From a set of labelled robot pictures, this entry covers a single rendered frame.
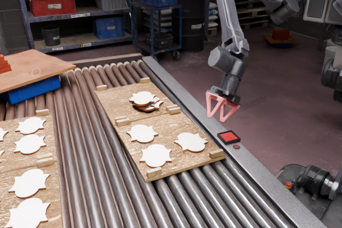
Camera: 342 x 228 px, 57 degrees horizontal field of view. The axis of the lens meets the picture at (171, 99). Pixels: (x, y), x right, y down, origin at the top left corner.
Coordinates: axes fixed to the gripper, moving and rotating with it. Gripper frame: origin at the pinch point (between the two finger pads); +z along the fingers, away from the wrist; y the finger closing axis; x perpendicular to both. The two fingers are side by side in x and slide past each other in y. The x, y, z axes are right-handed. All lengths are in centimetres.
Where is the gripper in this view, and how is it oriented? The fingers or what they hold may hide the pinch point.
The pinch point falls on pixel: (216, 117)
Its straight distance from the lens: 105.3
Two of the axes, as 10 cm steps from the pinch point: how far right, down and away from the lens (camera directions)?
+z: -3.7, 9.3, 0.3
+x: 7.5, 3.2, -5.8
